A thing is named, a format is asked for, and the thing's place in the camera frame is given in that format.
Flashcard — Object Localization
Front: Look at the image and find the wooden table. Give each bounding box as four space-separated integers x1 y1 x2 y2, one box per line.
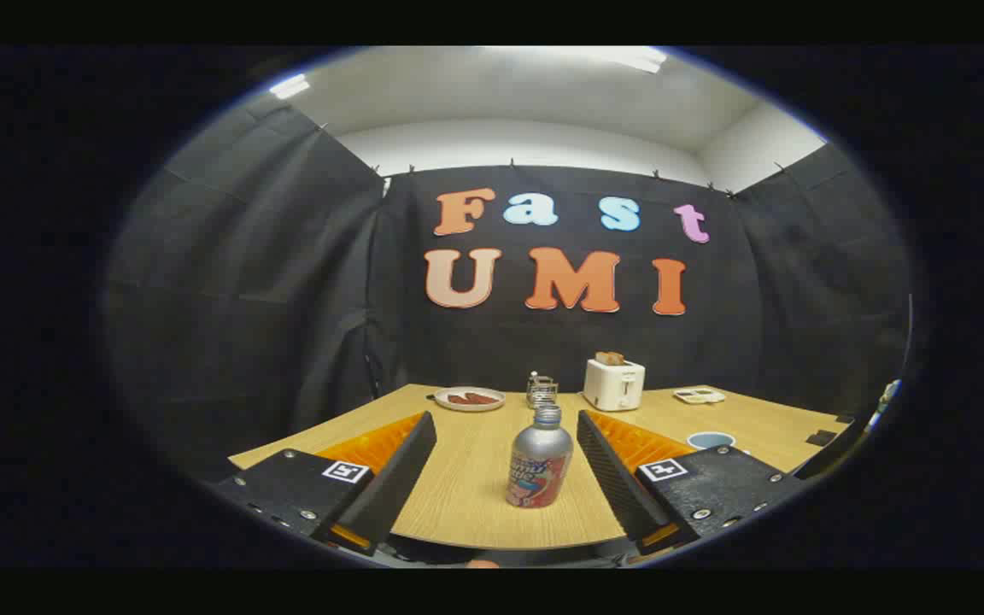
227 384 853 550

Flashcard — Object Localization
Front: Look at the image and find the black backdrop cloth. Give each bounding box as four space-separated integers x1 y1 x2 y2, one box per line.
103 90 916 481

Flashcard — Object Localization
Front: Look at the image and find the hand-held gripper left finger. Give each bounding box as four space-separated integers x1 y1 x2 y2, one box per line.
217 412 438 558

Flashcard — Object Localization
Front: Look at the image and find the silver juice bottle pink label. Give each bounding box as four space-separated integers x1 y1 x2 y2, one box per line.
506 404 575 510

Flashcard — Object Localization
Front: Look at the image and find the white plate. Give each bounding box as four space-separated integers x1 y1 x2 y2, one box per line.
434 387 507 413

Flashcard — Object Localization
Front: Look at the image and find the white toaster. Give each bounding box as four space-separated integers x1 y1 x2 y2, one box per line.
583 358 647 413

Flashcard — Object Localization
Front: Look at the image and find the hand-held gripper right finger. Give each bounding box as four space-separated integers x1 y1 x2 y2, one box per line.
576 409 805 557

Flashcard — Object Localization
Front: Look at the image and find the blue white object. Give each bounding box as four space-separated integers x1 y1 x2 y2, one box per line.
868 379 903 428

